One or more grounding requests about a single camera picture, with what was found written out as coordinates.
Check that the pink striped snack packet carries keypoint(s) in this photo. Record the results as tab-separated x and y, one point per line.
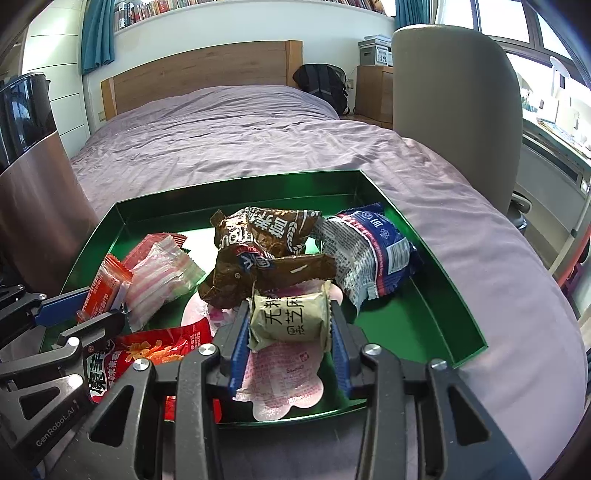
161	281

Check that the small olive snack packet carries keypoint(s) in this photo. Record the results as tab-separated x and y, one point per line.
288	318

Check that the blue white snack packet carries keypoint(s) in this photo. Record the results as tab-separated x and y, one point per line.
369	254

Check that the green tray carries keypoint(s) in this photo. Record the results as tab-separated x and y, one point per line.
415	332

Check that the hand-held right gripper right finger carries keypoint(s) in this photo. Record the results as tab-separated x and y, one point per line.
340	355

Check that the teal curtain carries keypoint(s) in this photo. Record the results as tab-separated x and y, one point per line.
98	37
413	11

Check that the black backpack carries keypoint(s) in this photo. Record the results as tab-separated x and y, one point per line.
323	87

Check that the white desk lamp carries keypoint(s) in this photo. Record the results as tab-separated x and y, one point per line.
557	71

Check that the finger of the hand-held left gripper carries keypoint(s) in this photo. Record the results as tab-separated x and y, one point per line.
99	327
64	304

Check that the beige chair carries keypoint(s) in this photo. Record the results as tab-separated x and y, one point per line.
452	115

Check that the brown snack packet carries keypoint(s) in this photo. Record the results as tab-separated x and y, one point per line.
249	272

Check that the window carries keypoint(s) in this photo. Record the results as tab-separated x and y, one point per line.
508	23

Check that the white grey printer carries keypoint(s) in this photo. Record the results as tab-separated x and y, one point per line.
375	50

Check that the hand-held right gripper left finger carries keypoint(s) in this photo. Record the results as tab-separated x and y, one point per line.
238	355

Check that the pink cartoon snack packet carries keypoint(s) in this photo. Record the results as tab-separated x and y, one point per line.
281	378

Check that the white desk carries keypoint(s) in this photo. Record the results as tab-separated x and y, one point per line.
549	184

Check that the wooden headboard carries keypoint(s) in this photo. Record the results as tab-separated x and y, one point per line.
194	78

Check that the wooden nightstand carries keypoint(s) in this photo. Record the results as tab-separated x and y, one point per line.
374	94

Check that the brown black appliance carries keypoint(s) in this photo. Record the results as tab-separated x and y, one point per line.
37	207

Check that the white wardrobe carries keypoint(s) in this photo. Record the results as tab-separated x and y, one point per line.
55	69

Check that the red white snack packet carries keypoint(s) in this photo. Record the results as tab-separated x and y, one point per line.
152	346

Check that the row of books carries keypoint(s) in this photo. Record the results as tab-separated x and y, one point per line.
184	7

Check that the red rectangular snack packet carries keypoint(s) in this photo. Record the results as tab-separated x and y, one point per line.
104	288

